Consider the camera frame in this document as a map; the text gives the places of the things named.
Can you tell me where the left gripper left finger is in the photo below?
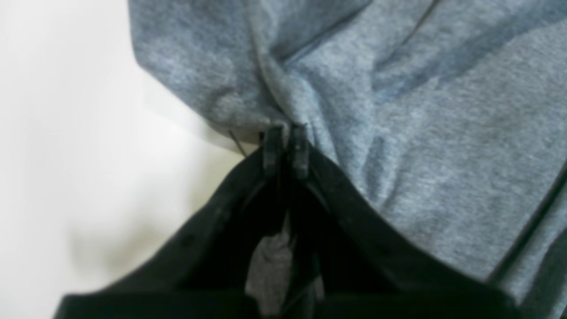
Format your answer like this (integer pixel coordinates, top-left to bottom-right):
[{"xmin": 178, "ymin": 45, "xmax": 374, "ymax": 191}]
[{"xmin": 54, "ymin": 128, "xmax": 284, "ymax": 319}]

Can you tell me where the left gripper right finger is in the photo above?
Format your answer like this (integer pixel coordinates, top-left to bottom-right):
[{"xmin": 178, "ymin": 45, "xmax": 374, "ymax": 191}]
[{"xmin": 288, "ymin": 126, "xmax": 521, "ymax": 319}]

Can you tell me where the grey t-shirt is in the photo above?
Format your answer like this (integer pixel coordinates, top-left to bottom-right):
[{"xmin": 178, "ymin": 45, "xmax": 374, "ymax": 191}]
[{"xmin": 129, "ymin": 0, "xmax": 566, "ymax": 319}]

